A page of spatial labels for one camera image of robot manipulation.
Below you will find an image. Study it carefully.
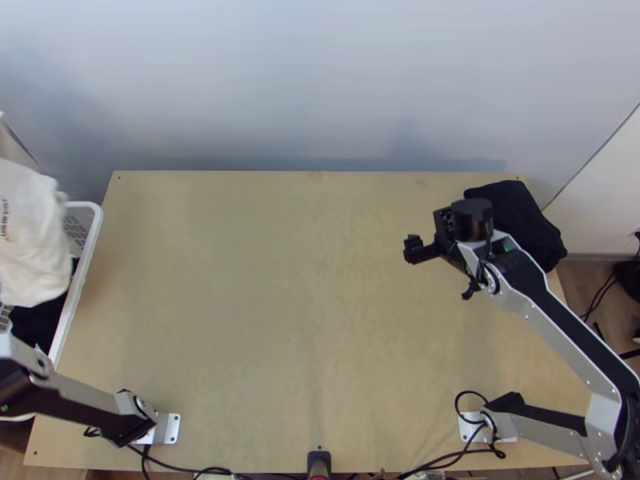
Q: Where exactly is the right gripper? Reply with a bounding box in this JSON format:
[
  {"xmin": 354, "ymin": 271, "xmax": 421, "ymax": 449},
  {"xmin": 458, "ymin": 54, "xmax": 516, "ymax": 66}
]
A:
[{"xmin": 402, "ymin": 234, "xmax": 474, "ymax": 274}]

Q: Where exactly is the white t-shirt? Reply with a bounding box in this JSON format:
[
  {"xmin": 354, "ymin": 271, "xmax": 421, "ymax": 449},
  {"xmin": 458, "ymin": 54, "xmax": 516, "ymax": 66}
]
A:
[{"xmin": 0, "ymin": 158, "xmax": 72, "ymax": 307}]

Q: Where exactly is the white laundry basket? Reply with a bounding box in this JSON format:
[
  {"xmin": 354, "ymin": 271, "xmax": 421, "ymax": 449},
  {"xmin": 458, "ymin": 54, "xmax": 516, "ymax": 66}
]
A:
[{"xmin": 0, "ymin": 201, "xmax": 105, "ymax": 369}]

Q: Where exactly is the black garment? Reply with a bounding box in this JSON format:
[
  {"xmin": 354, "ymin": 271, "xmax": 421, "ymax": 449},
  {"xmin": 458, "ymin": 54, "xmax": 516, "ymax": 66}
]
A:
[{"xmin": 10, "ymin": 254, "xmax": 76, "ymax": 354}]

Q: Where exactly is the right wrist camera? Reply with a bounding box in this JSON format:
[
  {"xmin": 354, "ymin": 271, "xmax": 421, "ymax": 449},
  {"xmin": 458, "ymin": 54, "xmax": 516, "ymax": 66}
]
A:
[{"xmin": 433, "ymin": 206, "xmax": 456, "ymax": 241}]

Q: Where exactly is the black cable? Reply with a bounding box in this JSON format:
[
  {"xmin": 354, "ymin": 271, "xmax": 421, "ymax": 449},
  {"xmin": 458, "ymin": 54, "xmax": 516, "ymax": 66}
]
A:
[
  {"xmin": 578, "ymin": 259, "xmax": 626, "ymax": 322},
  {"xmin": 399, "ymin": 447, "xmax": 507, "ymax": 480},
  {"xmin": 461, "ymin": 238, "xmax": 496, "ymax": 302},
  {"xmin": 454, "ymin": 390, "xmax": 507, "ymax": 458},
  {"xmin": 82, "ymin": 425, "xmax": 234, "ymax": 480}
]

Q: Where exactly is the black camera stand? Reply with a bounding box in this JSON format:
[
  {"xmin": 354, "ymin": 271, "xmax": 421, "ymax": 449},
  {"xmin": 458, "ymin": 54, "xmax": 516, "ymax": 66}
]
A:
[{"xmin": 306, "ymin": 450, "xmax": 332, "ymax": 480}]

